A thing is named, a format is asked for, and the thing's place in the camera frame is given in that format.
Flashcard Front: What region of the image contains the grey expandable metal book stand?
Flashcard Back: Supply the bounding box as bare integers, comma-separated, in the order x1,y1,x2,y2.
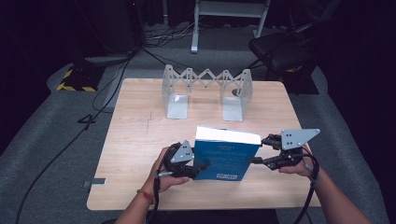
162,63,254,122

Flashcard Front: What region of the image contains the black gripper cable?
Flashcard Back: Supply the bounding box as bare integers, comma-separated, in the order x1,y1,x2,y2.
145,171,163,224
292,148,321,224

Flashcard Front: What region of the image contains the grey tape strip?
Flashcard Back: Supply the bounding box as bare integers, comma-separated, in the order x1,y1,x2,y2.
82,177,106,189

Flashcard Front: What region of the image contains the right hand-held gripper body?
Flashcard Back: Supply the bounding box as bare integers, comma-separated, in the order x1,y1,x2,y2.
272,128,321,171

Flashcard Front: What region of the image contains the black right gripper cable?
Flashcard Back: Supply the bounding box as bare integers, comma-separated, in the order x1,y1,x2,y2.
292,148,321,224

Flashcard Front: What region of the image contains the white metal stand frame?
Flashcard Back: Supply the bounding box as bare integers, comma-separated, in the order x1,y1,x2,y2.
190,0,272,54

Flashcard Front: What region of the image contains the person's left hand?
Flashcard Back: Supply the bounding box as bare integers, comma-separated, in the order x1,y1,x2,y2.
141,147,190,200

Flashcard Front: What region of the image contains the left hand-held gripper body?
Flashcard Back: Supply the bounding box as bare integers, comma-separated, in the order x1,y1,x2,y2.
163,139,195,179

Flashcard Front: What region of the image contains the black chair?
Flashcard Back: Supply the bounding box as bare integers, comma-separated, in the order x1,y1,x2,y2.
247,21,320,82

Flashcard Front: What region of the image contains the blue paperback book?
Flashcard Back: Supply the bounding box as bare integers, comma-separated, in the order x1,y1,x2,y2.
192,125,262,182

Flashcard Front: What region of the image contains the person's right hand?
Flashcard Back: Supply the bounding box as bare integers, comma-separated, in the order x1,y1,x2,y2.
278,157,321,185

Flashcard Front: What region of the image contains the yellow and black striped base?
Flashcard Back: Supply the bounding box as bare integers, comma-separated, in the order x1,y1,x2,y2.
56,63,106,92

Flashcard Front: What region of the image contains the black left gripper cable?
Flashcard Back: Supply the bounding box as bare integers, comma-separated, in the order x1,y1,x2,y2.
145,171,163,224

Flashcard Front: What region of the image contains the long black floor cable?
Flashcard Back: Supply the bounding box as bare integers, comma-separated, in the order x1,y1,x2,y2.
14,55,134,224

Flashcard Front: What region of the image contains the red and gold bracelet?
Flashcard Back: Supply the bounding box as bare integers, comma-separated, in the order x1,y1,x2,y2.
136,189,156,205

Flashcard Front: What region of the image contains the bundle of floor cables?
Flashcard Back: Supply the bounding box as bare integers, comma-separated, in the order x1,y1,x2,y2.
143,21,202,49

